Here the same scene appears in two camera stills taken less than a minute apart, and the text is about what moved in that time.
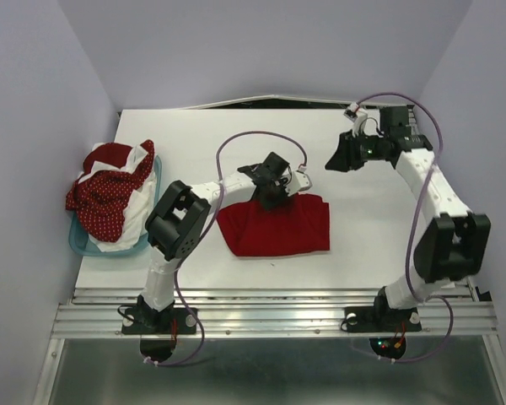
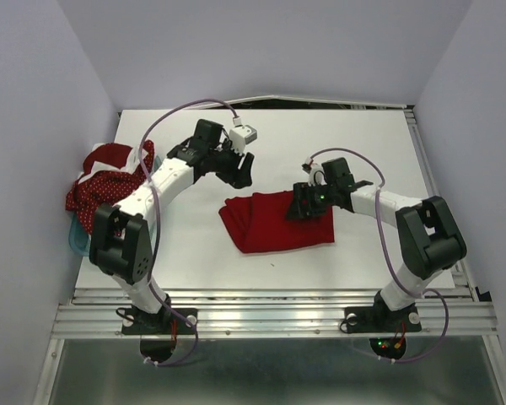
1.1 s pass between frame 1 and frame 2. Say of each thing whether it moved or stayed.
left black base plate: stayed
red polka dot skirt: stayed
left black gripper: moved
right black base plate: stayed
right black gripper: moved
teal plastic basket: stayed
